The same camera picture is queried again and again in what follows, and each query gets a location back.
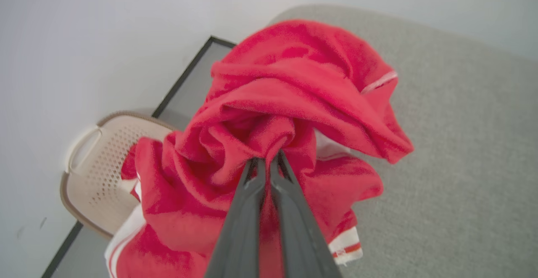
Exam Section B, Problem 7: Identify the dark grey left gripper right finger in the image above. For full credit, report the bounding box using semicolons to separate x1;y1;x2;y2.
270;151;342;278

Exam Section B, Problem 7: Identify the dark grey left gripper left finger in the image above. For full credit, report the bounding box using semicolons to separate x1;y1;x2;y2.
205;158;266;278

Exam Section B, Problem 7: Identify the red Bulls 23 jersey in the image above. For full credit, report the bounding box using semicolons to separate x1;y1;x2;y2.
104;19;415;278

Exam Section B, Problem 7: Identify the beige perforated laundry basket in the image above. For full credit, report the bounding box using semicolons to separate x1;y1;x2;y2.
60;111;180;241

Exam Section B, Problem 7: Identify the grey fabric sofa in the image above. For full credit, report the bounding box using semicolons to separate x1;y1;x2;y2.
269;5;538;278

